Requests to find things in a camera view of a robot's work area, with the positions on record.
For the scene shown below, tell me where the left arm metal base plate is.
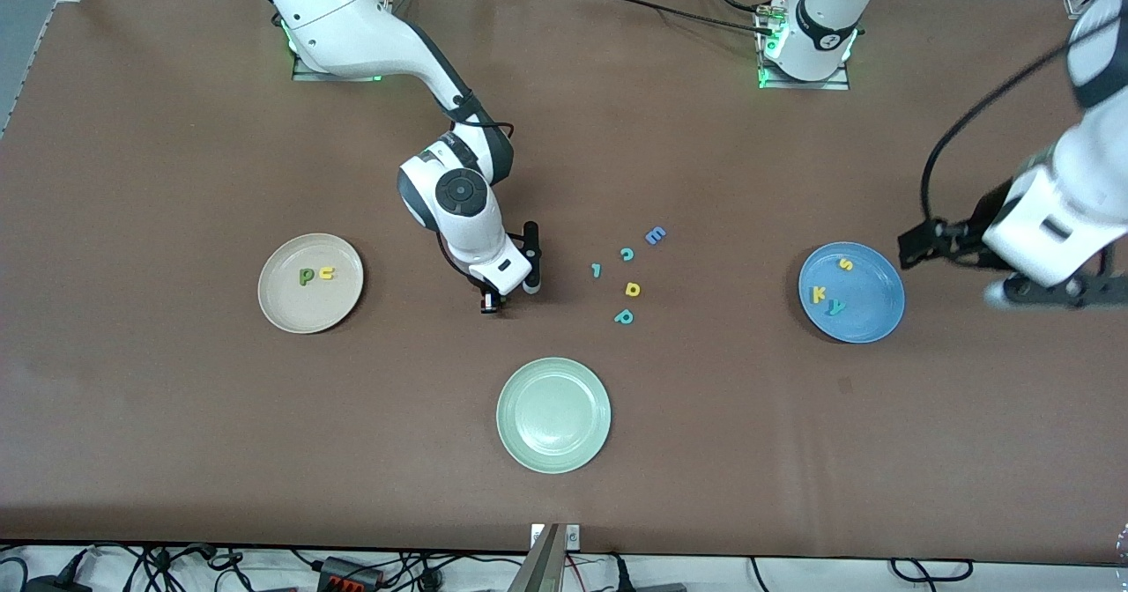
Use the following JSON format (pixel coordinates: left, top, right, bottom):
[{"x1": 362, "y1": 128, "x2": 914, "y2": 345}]
[{"x1": 756, "y1": 0, "x2": 851, "y2": 91}]

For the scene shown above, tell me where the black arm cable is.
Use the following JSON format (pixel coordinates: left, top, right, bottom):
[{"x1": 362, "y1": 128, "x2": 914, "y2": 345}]
[
  {"x1": 919, "y1": 37, "x2": 1080, "y2": 223},
  {"x1": 436, "y1": 116, "x2": 516, "y2": 302}
]

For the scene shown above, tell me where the white mounting bracket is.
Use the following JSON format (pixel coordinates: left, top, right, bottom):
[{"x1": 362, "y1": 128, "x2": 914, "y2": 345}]
[{"x1": 530, "y1": 523, "x2": 582, "y2": 551}]

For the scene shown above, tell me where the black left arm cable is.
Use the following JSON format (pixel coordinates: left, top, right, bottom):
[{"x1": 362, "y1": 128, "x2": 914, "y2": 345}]
[{"x1": 919, "y1": 37, "x2": 1080, "y2": 223}]

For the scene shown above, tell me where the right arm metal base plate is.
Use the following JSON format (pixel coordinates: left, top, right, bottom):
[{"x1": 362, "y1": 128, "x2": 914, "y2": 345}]
[{"x1": 291, "y1": 19, "x2": 389, "y2": 82}]

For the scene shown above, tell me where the blue round plate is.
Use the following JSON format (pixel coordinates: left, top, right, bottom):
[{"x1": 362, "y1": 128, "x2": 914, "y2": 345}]
[{"x1": 798, "y1": 241, "x2": 906, "y2": 344}]

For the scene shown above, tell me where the aluminium profile bar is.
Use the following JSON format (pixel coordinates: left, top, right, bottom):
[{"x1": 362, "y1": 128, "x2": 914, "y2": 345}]
[{"x1": 509, "y1": 523, "x2": 565, "y2": 592}]

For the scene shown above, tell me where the beige brown round plate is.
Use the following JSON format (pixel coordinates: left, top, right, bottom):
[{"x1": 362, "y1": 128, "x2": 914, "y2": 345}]
[{"x1": 257, "y1": 233, "x2": 364, "y2": 335}]

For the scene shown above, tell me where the pale green round plate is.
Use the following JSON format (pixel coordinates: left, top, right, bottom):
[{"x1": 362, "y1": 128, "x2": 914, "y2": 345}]
[{"x1": 496, "y1": 357, "x2": 612, "y2": 475}]

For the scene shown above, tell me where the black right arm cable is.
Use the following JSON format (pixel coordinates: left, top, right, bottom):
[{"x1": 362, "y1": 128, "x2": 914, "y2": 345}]
[{"x1": 436, "y1": 116, "x2": 516, "y2": 302}]

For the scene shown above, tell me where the long black table cable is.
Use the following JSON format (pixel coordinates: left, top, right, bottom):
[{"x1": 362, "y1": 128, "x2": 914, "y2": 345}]
[{"x1": 577, "y1": 0, "x2": 776, "y2": 36}]

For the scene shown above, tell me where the black orange power strip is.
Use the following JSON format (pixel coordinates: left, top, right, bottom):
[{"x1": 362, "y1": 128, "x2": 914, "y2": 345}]
[{"x1": 315, "y1": 557, "x2": 386, "y2": 592}]

